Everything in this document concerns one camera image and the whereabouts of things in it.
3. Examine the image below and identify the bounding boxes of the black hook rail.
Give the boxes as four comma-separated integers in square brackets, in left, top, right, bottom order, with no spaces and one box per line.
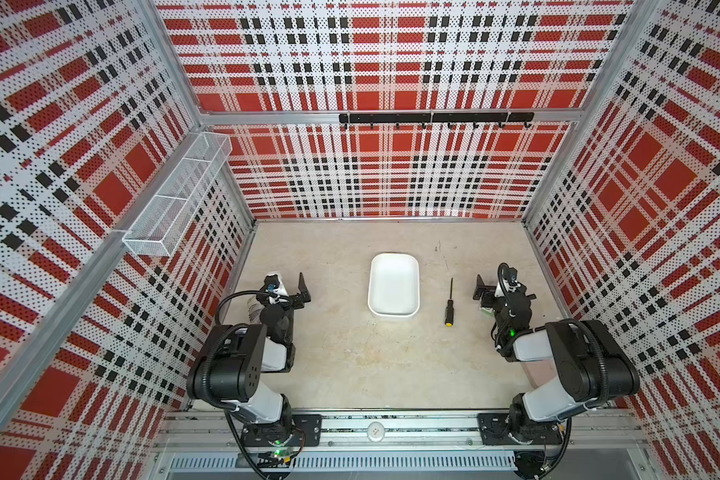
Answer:
[338,112,535,126]

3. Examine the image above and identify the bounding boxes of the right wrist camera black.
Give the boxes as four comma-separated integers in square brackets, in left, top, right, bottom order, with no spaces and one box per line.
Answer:
[497,262,518,292]

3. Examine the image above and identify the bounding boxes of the white wire mesh basket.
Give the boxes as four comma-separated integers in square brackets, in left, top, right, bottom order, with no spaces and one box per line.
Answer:
[123,132,231,257]

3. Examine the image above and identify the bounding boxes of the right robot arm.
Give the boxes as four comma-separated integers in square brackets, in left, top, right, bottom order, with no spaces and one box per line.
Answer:
[473,263,640,444]

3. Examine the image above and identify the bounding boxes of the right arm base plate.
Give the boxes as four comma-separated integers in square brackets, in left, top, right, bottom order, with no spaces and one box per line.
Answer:
[477,412,563,447]

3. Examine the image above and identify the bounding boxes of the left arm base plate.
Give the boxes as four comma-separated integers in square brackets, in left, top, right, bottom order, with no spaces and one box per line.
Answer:
[241,414,323,448]

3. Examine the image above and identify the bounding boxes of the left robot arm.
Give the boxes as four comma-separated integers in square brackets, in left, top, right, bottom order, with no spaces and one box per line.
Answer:
[186,273,311,445]

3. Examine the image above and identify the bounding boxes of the aluminium front rail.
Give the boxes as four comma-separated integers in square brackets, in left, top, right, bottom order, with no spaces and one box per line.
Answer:
[154,409,647,452]

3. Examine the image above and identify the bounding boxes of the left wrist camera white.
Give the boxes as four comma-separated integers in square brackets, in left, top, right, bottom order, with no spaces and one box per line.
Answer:
[263,273,288,296]

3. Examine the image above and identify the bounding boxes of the black screwdriver yellow tip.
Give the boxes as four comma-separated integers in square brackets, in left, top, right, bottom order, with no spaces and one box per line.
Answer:
[444,279,455,327]

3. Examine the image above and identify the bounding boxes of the white plastic bin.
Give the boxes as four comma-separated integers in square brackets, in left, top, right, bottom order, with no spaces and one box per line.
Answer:
[367,253,420,320]

